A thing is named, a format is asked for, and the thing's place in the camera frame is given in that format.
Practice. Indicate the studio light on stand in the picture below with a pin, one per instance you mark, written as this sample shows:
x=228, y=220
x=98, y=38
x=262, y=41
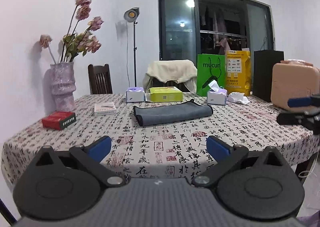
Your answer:
x=131, y=16

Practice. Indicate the calligraphy print tablecloth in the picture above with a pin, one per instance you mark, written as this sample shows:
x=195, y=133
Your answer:
x=163, y=151

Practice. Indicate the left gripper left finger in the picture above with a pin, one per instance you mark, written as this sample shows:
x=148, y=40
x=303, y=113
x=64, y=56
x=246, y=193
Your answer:
x=59, y=185

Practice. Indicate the black paper bag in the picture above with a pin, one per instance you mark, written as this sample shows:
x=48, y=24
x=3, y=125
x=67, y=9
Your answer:
x=263, y=63

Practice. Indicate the purple tissue pack left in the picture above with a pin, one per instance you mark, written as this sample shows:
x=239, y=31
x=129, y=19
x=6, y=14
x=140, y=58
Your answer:
x=135, y=95

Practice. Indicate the purple and grey towel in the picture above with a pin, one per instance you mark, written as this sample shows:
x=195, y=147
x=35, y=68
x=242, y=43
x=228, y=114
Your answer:
x=153, y=116

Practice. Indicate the pink speckled vase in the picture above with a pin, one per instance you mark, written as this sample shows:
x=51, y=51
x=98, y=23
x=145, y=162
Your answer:
x=62, y=82

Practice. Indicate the crumpled white tissue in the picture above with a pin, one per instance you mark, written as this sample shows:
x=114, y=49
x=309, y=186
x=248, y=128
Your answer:
x=238, y=98

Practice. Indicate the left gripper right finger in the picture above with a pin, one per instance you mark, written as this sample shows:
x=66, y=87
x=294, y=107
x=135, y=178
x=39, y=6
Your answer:
x=255, y=185

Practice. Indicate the dark wooden chair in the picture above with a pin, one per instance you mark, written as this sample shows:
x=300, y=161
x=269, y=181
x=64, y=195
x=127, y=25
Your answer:
x=99, y=79

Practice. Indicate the green mucun paper bag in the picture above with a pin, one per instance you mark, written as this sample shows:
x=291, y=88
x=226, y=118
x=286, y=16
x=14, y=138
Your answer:
x=210, y=67

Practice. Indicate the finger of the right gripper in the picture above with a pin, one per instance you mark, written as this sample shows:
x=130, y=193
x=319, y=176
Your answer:
x=289, y=118
x=299, y=102

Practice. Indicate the white and red box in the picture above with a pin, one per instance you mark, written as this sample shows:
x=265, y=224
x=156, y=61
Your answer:
x=107, y=108

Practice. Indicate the dark framed window door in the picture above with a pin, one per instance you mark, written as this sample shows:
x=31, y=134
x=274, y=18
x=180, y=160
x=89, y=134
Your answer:
x=188, y=28

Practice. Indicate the lime green box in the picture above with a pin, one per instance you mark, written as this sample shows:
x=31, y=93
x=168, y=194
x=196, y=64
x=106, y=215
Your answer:
x=165, y=94

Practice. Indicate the purple tissue pack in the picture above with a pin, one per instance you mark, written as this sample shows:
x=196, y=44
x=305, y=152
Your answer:
x=135, y=95
x=216, y=94

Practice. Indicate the chair with cream cloth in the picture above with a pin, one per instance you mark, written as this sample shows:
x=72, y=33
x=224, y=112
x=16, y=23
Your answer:
x=178, y=71

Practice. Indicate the purple tissue pack right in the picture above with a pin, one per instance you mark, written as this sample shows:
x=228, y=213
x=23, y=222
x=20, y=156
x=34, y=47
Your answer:
x=216, y=94

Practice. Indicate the yellow plastic bag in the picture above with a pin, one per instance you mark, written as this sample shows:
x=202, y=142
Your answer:
x=238, y=72

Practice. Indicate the dried pink roses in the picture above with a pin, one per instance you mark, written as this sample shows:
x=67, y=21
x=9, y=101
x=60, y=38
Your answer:
x=80, y=38

